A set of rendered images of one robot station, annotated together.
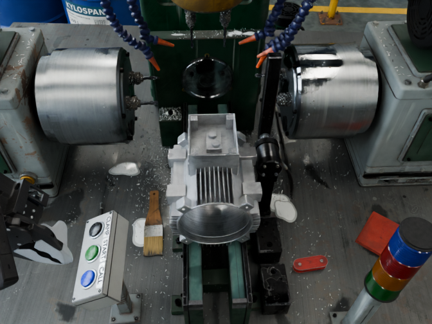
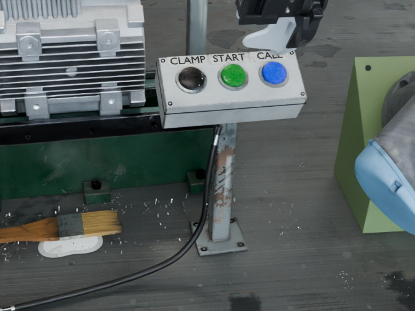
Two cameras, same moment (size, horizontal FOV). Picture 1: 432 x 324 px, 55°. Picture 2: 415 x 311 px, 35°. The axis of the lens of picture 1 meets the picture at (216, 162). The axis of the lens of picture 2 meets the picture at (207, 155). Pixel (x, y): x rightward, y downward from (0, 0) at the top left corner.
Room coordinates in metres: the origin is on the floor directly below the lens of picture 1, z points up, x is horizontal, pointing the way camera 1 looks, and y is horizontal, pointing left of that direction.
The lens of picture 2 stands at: (0.52, 0.90, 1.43)
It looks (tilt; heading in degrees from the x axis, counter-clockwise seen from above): 34 degrees down; 259
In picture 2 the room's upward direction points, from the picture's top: 3 degrees clockwise
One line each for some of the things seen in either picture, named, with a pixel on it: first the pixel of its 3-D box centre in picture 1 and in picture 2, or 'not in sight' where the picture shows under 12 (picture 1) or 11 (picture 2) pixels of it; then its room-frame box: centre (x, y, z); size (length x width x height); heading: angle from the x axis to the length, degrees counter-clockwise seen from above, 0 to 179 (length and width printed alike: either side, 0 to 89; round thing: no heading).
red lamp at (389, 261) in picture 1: (402, 256); not in sight; (0.33, -0.31, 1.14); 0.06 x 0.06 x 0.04
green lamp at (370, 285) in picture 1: (385, 280); not in sight; (0.33, -0.31, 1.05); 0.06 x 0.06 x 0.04
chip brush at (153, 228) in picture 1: (153, 221); (49, 229); (0.61, 0.16, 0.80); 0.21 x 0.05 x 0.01; 5
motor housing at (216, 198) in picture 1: (213, 187); (68, 43); (0.57, 0.01, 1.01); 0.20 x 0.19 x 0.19; 3
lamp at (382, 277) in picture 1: (393, 269); not in sight; (0.33, -0.31, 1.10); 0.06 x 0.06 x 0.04
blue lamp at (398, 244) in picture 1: (413, 242); not in sight; (0.33, -0.31, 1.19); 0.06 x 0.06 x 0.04
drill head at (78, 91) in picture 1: (72, 98); not in sight; (0.83, 0.38, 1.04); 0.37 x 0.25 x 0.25; 93
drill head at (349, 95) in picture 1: (332, 91); not in sight; (0.87, -0.31, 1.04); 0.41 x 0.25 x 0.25; 93
